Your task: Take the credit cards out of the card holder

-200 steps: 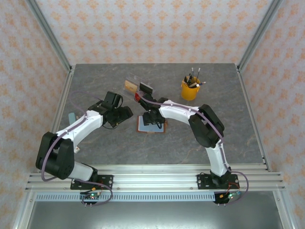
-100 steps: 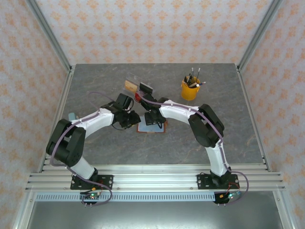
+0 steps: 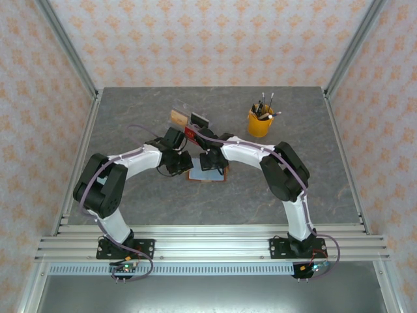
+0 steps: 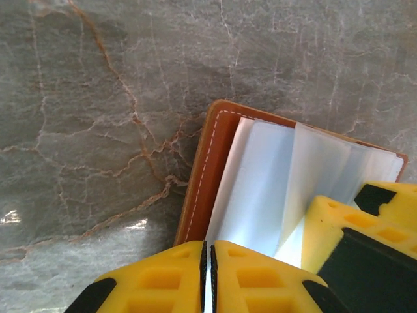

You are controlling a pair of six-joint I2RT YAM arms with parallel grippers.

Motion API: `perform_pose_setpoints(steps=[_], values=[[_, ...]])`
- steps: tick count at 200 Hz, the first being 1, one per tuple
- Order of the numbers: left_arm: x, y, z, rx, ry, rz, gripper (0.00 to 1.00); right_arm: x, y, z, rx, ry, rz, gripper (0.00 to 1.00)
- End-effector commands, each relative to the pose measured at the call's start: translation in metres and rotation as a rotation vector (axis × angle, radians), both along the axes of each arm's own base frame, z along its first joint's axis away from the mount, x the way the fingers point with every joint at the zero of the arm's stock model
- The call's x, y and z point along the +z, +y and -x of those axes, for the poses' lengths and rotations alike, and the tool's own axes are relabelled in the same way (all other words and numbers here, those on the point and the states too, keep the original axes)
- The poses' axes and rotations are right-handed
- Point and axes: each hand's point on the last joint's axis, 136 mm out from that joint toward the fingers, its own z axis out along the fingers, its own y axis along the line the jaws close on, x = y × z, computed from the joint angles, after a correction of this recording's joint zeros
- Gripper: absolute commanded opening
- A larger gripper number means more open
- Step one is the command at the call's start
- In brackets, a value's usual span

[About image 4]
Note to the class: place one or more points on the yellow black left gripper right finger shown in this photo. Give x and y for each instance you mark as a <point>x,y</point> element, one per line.
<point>260,287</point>

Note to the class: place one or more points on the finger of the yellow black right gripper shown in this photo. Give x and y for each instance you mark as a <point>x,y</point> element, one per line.
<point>400,202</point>
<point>365,261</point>

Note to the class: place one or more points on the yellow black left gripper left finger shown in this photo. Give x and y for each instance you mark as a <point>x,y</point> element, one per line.
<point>156,283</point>

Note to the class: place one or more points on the brown leather card holder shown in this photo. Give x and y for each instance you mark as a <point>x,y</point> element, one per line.
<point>221,146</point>

